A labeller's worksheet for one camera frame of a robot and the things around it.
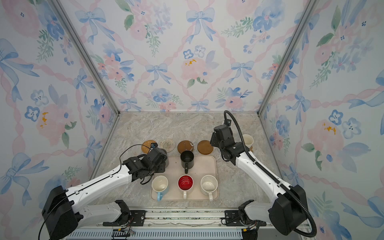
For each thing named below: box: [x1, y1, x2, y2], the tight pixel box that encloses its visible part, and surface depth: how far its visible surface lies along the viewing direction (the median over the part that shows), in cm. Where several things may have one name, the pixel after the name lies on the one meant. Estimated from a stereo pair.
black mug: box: [180, 150, 195, 174], surface depth 89 cm
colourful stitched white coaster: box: [160, 139, 176, 153], surface depth 103 cm
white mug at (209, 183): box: [200, 174, 218, 202], surface depth 80 cm
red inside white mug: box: [177, 174, 194, 200], surface depth 81 cm
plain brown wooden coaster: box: [197, 140, 214, 155], surface depth 102 cm
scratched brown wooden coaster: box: [177, 140, 194, 154], surface depth 103 cm
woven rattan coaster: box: [141, 140, 157, 154], surface depth 105 cm
